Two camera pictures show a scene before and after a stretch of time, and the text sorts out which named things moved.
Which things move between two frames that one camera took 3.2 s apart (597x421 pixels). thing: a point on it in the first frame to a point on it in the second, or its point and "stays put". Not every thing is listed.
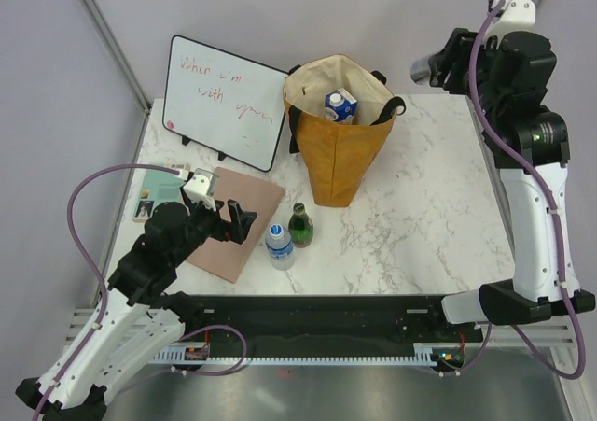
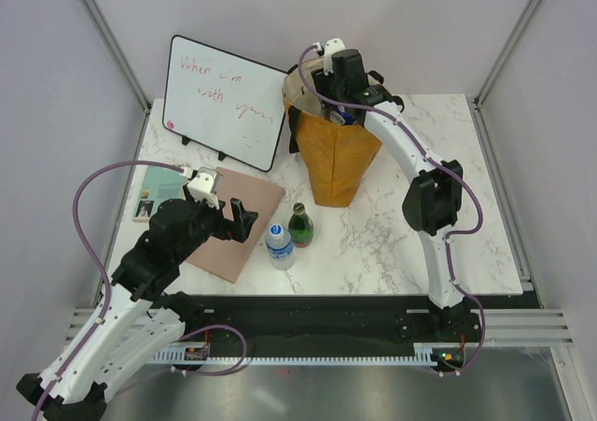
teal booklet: x=158 y=188 stays put
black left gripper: x=237 y=230 stays put
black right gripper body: x=458 y=50 to x=326 y=86
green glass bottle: x=300 y=227 stays put
